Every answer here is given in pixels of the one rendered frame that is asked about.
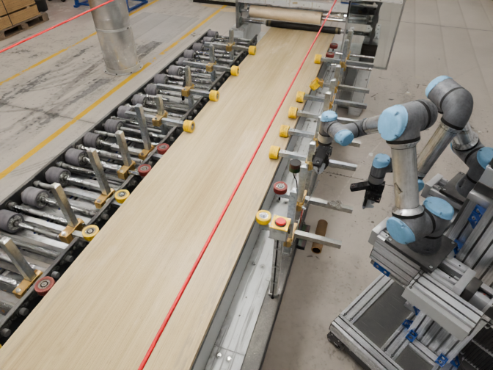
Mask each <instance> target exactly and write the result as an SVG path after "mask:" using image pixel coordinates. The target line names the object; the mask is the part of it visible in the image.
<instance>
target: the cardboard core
mask: <svg viewBox="0 0 493 370"><path fill-rule="evenodd" d="M327 224H328V223H327V221H326V220H319V221H318V224H317V228H316V231H315V234H316V235H319V236H325V234H326V228H327ZM322 247H323V245H322V244H319V243H315V242H313V245H312V248H311V250H312V252H313V253H316V254H319V253H321V251H322Z"/></svg>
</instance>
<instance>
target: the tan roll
mask: <svg viewBox="0 0 493 370"><path fill-rule="evenodd" d="M241 11H242V12H248V13H249V17H253V18H265V19H273V20H280V21H293V22H300V23H313V24H321V22H322V21H325V19H326V17H322V13H323V12H317V11H309V10H295V9H288V8H280V7H266V6H258V5H251V6H250V8H249V9H244V8H242V9H241ZM327 21H336V22H343V23H345V22H346V19H343V18H330V17H328V18H327Z"/></svg>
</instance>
